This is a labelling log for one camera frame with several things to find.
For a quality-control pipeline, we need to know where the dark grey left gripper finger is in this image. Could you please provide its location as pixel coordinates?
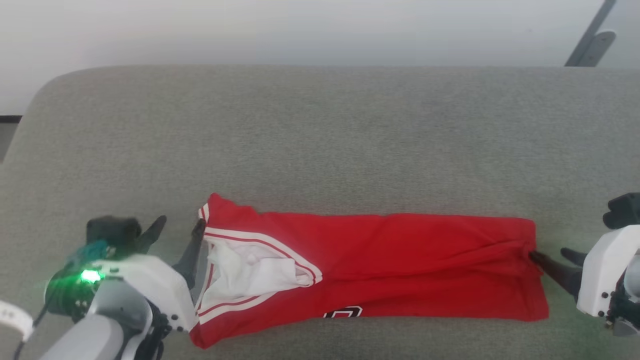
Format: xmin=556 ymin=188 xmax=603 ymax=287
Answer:
xmin=133 ymin=215 xmax=168 ymax=255
xmin=172 ymin=218 xmax=207 ymax=290

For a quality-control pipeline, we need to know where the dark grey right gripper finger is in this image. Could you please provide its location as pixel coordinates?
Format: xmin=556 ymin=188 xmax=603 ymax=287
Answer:
xmin=528 ymin=250 xmax=584 ymax=297
xmin=559 ymin=247 xmax=589 ymax=267

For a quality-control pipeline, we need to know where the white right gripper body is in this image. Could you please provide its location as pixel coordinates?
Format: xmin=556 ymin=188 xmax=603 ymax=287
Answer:
xmin=574 ymin=224 xmax=640 ymax=319

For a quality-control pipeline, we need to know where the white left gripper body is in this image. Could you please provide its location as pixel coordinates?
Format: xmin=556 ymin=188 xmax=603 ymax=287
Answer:
xmin=44 ymin=253 xmax=200 ymax=334

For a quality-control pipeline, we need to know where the red white basketball jersey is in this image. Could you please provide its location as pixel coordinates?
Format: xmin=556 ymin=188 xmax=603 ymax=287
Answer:
xmin=189 ymin=192 xmax=550 ymax=350

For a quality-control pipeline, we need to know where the grey metal pole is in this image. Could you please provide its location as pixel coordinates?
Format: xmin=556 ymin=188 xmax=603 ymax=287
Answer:
xmin=564 ymin=0 xmax=618 ymax=68

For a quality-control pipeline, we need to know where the teal camera connector plug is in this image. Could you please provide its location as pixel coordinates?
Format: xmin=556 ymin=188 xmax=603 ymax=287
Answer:
xmin=66 ymin=239 xmax=110 ymax=267

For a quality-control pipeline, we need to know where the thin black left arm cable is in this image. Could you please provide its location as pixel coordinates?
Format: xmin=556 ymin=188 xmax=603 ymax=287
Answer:
xmin=12 ymin=299 xmax=52 ymax=360

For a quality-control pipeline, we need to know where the white cable sleeve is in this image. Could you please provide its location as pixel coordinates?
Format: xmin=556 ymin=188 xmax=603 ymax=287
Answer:
xmin=0 ymin=299 xmax=34 ymax=343

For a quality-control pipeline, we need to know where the grey metal pole bracket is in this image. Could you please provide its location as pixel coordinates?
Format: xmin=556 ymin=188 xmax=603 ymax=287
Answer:
xmin=579 ymin=30 xmax=617 ymax=68

